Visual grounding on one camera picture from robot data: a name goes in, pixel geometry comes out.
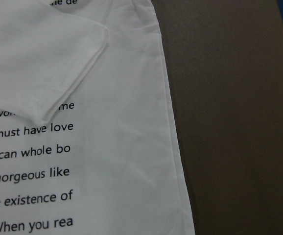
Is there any white long-sleeve printed shirt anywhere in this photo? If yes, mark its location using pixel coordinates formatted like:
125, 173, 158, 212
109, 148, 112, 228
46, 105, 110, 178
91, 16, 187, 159
0, 0, 195, 235

